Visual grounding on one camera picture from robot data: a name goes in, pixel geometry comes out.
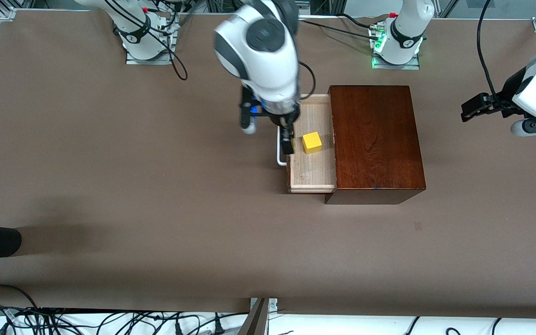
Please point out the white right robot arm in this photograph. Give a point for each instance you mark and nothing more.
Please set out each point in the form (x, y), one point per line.
(263, 56)

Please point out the dark brown wooden cabinet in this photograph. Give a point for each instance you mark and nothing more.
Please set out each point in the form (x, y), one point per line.
(377, 139)

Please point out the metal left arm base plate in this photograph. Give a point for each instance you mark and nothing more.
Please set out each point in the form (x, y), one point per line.
(396, 66)

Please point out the metal bracket with dark strut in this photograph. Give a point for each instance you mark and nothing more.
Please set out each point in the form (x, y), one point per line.
(258, 316)

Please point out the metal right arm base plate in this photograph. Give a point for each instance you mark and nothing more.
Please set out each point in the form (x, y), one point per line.
(149, 60)

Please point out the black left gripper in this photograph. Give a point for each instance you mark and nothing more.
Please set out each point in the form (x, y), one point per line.
(506, 95)

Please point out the yellow cube block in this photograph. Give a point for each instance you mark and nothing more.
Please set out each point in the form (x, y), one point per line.
(312, 143)

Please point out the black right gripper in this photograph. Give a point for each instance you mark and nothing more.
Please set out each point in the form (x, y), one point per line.
(287, 122)

